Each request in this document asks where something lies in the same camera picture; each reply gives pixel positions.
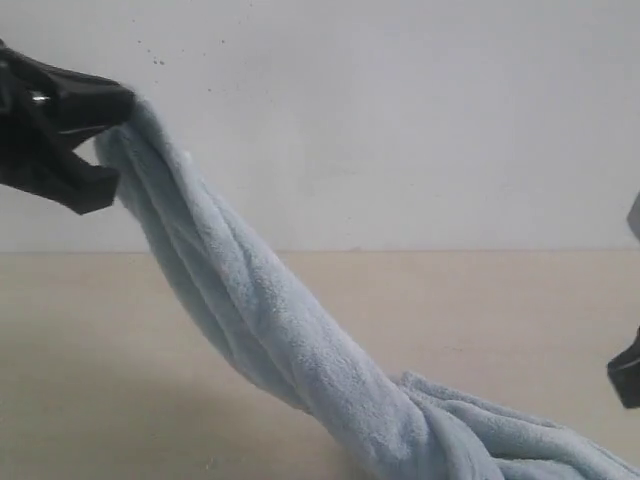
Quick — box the light blue fluffy towel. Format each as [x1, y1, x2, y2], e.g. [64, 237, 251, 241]
[94, 98, 639, 479]

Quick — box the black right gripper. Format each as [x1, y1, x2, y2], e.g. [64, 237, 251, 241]
[607, 335, 640, 408]

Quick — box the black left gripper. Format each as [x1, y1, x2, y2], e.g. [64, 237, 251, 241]
[1, 41, 135, 215]

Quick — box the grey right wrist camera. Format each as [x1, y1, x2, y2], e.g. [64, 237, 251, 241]
[626, 194, 640, 239]

